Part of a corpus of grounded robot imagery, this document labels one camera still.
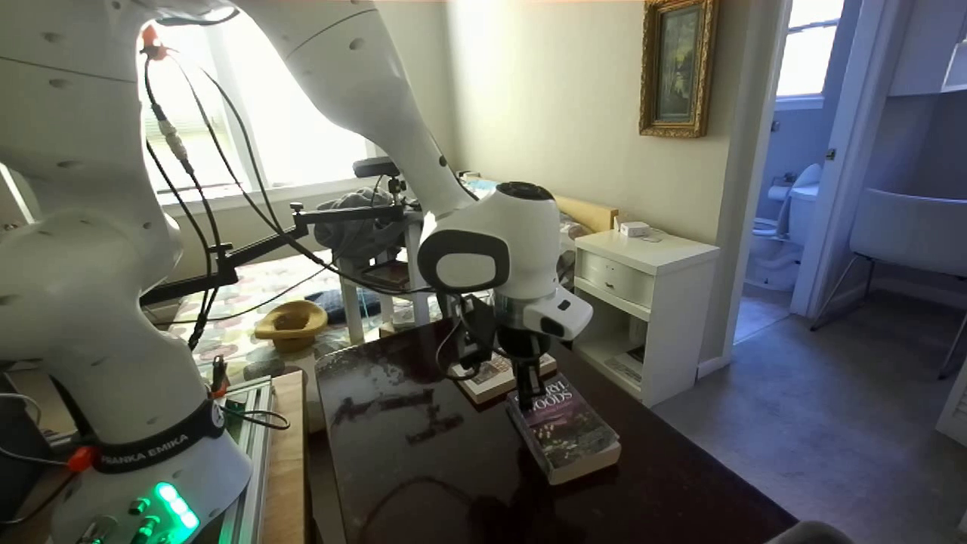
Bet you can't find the floral bed blanket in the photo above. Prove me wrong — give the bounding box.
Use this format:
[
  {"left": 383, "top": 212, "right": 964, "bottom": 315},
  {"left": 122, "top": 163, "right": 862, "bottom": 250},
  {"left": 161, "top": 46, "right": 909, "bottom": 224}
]
[{"left": 148, "top": 176, "right": 599, "bottom": 388}]

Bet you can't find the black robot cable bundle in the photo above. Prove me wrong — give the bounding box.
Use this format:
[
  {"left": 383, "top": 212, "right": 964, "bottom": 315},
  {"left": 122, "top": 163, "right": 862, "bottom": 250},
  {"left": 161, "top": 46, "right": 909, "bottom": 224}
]
[{"left": 136, "top": 24, "right": 478, "bottom": 351}]

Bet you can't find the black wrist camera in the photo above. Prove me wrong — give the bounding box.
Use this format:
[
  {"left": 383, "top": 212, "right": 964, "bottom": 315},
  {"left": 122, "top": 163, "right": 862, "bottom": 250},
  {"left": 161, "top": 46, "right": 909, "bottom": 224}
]
[{"left": 437, "top": 295, "right": 501, "bottom": 374}]

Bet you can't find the white tub-shaped seat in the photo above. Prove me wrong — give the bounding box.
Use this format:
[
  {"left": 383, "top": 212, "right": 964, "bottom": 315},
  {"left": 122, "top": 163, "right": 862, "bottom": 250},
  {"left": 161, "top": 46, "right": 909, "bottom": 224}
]
[{"left": 809, "top": 184, "right": 967, "bottom": 382}]

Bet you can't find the dark purple paperback book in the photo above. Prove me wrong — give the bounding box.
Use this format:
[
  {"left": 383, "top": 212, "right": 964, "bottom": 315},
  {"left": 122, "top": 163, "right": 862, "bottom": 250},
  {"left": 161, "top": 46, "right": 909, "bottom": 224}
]
[{"left": 504, "top": 379, "right": 626, "bottom": 491}]

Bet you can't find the white toilet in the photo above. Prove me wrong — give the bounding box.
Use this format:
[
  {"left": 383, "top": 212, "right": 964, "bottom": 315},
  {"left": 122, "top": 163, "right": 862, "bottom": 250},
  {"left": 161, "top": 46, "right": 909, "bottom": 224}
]
[{"left": 748, "top": 159, "right": 827, "bottom": 295}]

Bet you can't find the wooden base board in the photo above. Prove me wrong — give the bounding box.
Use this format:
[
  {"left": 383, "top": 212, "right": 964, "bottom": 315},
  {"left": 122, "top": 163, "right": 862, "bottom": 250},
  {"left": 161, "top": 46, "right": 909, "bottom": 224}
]
[{"left": 263, "top": 370, "right": 308, "bottom": 544}]

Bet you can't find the gold framed painting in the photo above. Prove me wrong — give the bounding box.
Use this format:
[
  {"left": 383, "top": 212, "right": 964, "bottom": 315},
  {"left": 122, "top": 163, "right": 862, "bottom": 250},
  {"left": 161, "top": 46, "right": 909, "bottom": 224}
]
[{"left": 639, "top": 0, "right": 720, "bottom": 142}]

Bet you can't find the grey camera on stand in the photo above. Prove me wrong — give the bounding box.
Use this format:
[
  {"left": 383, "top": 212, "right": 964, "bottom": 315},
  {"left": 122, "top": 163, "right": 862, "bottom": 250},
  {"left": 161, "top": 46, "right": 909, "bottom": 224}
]
[{"left": 312, "top": 155, "right": 424, "bottom": 271}]

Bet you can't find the cream paperback book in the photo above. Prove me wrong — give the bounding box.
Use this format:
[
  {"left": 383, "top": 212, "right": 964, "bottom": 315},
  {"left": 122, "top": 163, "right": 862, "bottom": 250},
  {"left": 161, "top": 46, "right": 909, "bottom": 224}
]
[{"left": 446, "top": 346, "right": 559, "bottom": 407}]

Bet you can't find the wooden headboard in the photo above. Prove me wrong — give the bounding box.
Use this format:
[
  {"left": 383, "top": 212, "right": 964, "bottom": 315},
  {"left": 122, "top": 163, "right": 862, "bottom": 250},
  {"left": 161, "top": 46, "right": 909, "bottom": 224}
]
[{"left": 553, "top": 190, "right": 624, "bottom": 235}]

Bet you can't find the white nightstand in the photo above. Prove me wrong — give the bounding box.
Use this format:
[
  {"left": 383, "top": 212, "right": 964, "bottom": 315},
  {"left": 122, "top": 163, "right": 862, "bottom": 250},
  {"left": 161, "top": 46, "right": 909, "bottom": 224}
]
[{"left": 571, "top": 227, "right": 721, "bottom": 407}]

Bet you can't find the black camera boom bar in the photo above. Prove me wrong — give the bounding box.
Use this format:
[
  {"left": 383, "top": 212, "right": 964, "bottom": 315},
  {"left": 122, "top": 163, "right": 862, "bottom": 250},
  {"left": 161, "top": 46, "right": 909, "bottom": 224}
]
[{"left": 138, "top": 203, "right": 318, "bottom": 309}]

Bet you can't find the black base cable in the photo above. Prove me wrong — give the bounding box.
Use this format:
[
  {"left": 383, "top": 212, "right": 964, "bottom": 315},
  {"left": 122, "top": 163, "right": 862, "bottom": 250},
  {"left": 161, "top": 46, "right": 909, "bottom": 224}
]
[{"left": 0, "top": 391, "right": 73, "bottom": 473}]

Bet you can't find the yellow bowl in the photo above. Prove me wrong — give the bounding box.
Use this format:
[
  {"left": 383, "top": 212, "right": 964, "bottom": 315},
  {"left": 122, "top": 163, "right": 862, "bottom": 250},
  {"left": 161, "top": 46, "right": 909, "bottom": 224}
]
[{"left": 251, "top": 300, "right": 332, "bottom": 358}]

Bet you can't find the aluminium rail frame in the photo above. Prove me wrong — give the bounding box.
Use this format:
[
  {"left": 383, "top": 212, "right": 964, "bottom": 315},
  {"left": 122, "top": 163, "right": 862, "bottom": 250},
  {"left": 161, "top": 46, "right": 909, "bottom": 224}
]
[{"left": 214, "top": 374, "right": 278, "bottom": 544}]

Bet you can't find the white open door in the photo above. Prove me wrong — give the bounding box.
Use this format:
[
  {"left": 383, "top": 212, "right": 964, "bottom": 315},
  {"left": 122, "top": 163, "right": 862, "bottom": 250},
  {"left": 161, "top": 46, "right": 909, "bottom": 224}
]
[{"left": 788, "top": 0, "right": 917, "bottom": 320}]

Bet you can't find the bright window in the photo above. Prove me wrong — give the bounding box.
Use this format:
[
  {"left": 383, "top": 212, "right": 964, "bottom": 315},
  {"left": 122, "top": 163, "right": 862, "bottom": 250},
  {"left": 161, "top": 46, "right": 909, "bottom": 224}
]
[{"left": 132, "top": 0, "right": 404, "bottom": 206}]

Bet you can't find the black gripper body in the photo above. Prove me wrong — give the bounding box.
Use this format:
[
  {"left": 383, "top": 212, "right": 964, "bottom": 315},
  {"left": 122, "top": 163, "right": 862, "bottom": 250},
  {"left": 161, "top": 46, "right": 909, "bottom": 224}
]
[{"left": 497, "top": 327, "right": 556, "bottom": 374}]

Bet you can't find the red cable connector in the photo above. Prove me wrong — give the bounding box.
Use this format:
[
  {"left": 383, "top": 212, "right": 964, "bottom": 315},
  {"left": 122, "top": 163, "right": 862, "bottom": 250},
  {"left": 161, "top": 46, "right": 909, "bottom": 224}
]
[{"left": 64, "top": 444, "right": 99, "bottom": 479}]

